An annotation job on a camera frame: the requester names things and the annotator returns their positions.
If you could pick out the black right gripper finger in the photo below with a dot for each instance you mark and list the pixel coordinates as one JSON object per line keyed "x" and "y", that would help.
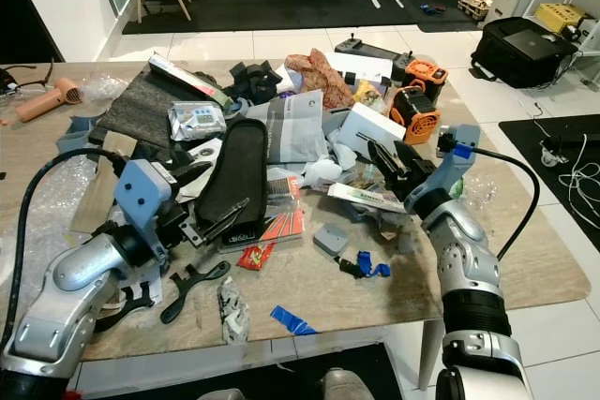
{"x": 382, "y": 161}
{"x": 411, "y": 158}

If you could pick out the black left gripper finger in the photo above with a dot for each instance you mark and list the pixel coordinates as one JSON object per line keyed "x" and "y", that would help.
{"x": 195, "y": 173}
{"x": 217, "y": 222}

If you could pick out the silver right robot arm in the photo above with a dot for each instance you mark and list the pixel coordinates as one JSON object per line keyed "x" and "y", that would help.
{"x": 469, "y": 259}

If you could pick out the white cardboard box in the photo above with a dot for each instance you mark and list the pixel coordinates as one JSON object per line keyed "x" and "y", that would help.
{"x": 370, "y": 126}

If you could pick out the thin printed flat box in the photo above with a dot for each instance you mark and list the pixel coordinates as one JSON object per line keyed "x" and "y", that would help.
{"x": 361, "y": 196}

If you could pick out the orange black blower fan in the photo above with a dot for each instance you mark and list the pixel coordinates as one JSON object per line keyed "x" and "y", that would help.
{"x": 417, "y": 114}

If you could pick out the black oval sole pad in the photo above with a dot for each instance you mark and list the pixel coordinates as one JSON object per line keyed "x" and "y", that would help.
{"x": 239, "y": 161}

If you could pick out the small red wrapper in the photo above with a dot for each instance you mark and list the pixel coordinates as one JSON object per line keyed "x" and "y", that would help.
{"x": 255, "y": 257}

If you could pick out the crumpled white tissue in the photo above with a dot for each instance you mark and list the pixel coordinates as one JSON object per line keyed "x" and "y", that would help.
{"x": 323, "y": 173}

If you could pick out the red printed booklet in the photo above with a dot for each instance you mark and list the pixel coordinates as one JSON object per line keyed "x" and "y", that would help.
{"x": 281, "y": 222}

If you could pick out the yellow snack packet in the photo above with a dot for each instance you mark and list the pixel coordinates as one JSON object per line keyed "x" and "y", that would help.
{"x": 366, "y": 93}

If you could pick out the dark grey felt mat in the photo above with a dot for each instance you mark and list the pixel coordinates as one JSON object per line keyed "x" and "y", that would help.
{"x": 141, "y": 110}

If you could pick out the small orange black device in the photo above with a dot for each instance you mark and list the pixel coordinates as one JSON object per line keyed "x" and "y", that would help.
{"x": 427, "y": 72}

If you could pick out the crumpled silver wrapper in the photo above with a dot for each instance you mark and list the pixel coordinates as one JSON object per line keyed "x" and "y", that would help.
{"x": 232, "y": 311}

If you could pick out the small grey plastic box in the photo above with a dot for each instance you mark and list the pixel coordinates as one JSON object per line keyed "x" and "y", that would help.
{"x": 330, "y": 239}

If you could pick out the wooden board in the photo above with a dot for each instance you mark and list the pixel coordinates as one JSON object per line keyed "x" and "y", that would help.
{"x": 96, "y": 194}

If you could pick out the long colourful carton box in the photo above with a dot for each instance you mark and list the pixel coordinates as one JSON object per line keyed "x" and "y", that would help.
{"x": 187, "y": 79}

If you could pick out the white paper sheet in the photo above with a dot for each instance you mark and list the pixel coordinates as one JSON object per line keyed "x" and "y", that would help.
{"x": 361, "y": 67}

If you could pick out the blue black clip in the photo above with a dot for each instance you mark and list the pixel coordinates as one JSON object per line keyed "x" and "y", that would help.
{"x": 366, "y": 266}

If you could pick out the grey plastic mailer bag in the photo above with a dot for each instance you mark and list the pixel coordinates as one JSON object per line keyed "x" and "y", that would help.
{"x": 291, "y": 124}

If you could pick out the brown patterned cloth bag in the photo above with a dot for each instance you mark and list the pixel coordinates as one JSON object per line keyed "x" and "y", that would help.
{"x": 319, "y": 77}

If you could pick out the bulky black plastic part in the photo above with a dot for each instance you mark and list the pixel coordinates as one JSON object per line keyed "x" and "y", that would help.
{"x": 251, "y": 81}

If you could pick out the black floor mat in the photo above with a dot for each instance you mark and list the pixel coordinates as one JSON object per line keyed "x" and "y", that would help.
{"x": 520, "y": 138}

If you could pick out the black flat controller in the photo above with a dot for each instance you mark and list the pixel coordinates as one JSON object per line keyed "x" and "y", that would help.
{"x": 366, "y": 47}

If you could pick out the grey plastic part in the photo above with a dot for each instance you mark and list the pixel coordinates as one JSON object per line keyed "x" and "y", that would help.
{"x": 80, "y": 133}

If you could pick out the blue tape strip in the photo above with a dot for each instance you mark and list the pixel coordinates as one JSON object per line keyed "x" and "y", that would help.
{"x": 291, "y": 320}

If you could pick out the crumpled clear plastic bag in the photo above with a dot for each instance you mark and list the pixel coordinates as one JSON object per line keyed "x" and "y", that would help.
{"x": 101, "y": 88}

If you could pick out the clear bubble wrap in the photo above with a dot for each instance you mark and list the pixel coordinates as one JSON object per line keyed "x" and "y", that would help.
{"x": 56, "y": 208}

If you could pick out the black standing mat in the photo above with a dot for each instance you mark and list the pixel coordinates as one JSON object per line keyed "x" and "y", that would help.
{"x": 244, "y": 372}

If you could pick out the black duffel bag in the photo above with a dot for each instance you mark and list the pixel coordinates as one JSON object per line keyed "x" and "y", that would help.
{"x": 520, "y": 49}

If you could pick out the small wooden pallet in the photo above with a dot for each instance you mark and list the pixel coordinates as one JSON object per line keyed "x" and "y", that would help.
{"x": 476, "y": 5}

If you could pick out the grey robot left foot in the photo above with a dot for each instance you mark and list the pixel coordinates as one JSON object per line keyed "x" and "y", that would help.
{"x": 220, "y": 394}

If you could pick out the grey robot foot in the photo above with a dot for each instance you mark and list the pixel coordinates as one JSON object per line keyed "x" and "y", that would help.
{"x": 220, "y": 394}
{"x": 352, "y": 386}

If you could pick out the beige hair dryer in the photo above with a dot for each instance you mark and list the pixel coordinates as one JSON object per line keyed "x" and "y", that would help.
{"x": 42, "y": 103}

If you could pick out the grey robot right foot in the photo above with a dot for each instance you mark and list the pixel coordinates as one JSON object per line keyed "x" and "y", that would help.
{"x": 352, "y": 386}

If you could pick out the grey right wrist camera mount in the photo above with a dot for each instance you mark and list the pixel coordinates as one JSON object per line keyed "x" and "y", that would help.
{"x": 459, "y": 152}

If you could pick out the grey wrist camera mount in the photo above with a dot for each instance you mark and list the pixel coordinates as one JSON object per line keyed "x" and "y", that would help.
{"x": 145, "y": 189}
{"x": 459, "y": 152}

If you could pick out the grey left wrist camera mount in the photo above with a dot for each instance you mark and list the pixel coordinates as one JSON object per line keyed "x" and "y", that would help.
{"x": 145, "y": 189}

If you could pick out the flat black wrench-shaped bracket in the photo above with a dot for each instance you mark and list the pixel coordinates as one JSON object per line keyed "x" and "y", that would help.
{"x": 192, "y": 288}

